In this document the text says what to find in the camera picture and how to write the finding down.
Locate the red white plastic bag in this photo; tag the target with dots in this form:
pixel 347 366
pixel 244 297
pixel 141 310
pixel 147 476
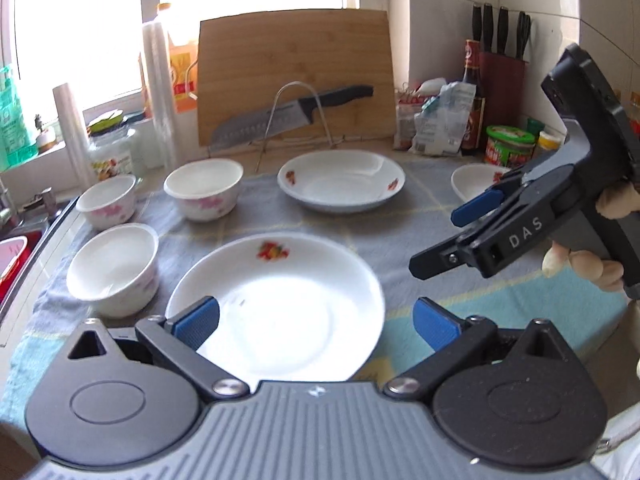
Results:
pixel 405 120

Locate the red plastic basin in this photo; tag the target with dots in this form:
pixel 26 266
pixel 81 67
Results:
pixel 7 287

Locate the short plastic wrap roll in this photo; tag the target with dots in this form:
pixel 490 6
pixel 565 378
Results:
pixel 75 135

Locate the small potted plant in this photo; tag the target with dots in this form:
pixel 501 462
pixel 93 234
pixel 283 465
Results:
pixel 45 135

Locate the glass jar with green lid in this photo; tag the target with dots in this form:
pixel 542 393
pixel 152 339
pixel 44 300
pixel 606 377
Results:
pixel 112 155

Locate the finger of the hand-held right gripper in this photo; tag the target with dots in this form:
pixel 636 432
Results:
pixel 475 207
pixel 435 262

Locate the orange cooking oil bottle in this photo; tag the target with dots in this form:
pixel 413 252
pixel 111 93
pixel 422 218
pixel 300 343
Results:
pixel 180 75

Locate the tall plastic wrap roll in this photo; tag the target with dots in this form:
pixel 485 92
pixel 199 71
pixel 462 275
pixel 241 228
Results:
pixel 160 100

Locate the metal soap dispenser pump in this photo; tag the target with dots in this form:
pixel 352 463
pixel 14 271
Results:
pixel 47 199

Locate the window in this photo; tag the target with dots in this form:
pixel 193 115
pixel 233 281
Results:
pixel 90 25

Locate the green capped bottle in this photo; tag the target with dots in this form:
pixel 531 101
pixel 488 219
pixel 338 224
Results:
pixel 535 125

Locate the dark red knife block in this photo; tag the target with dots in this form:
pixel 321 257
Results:
pixel 505 90

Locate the large kitchen knife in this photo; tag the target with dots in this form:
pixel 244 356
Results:
pixel 260 122

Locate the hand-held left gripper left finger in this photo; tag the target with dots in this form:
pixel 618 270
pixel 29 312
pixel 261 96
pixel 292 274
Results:
pixel 200 317

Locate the green lid food tub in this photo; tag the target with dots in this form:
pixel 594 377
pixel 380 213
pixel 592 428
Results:
pixel 507 147

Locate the metal faucet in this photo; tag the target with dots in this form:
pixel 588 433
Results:
pixel 6 205

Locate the bamboo cutting board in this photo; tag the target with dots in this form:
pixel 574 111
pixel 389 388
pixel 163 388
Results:
pixel 300 55

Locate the grey blue checked cloth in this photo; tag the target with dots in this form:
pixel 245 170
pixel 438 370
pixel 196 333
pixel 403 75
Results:
pixel 240 220

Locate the steel sink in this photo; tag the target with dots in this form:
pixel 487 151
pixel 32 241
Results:
pixel 50 230

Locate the person's right hand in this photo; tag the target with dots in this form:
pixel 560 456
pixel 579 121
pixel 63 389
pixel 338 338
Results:
pixel 585 262

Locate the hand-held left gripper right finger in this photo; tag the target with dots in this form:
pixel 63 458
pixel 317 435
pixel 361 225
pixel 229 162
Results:
pixel 435 327

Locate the white floral plate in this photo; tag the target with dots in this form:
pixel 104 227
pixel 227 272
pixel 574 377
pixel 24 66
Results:
pixel 280 310
pixel 340 180
pixel 472 182

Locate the white floral bowl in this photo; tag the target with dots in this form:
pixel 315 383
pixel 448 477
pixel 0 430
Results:
pixel 202 195
pixel 112 265
pixel 107 205

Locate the yellow lid small jar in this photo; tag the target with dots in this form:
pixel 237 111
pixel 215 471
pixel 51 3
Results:
pixel 550 142

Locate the white plastic basket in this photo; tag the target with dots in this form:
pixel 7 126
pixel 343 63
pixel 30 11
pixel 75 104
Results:
pixel 12 255

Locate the white blue plastic bag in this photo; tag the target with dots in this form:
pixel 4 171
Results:
pixel 440 120

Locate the dark soy sauce bottle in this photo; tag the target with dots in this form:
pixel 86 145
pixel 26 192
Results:
pixel 472 110

